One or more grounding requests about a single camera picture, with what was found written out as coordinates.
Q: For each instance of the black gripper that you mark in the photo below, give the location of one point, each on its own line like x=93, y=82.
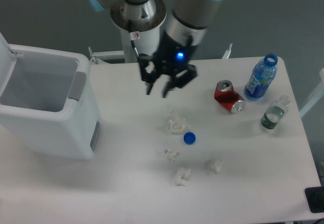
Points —
x=171, y=58

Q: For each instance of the white trash can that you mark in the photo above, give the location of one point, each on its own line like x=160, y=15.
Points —
x=47, y=100

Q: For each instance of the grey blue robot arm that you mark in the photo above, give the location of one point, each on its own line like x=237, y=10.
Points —
x=184, y=31

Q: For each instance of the crushed red soda can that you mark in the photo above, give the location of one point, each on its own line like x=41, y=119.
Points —
x=227, y=97

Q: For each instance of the crumpled white tissue top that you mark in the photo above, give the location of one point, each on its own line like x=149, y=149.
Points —
x=177, y=125

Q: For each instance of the crumpled white tissue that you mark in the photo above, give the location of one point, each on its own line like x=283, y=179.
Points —
x=177, y=125
x=214, y=166
x=171, y=154
x=182, y=176

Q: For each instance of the blue bottle cap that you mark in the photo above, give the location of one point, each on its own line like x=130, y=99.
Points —
x=189, y=138

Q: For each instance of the crumpled white tissue left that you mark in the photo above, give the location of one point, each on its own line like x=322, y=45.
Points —
x=171, y=154

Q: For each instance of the crumpled white tissue bottom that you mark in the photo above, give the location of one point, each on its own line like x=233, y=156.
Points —
x=182, y=176

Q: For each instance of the crumpled white tissue right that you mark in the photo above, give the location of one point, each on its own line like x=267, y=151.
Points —
x=214, y=166

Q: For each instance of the blue plastic drink bottle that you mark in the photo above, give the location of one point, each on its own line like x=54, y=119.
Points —
x=262, y=75

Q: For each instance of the clear green label bottle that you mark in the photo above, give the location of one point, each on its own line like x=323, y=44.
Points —
x=275, y=112

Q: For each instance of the black device at edge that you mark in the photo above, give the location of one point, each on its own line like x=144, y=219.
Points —
x=314, y=196

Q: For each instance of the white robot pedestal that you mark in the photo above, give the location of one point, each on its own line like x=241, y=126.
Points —
x=141, y=41

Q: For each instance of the white frame at right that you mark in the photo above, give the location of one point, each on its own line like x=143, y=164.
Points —
x=315, y=95

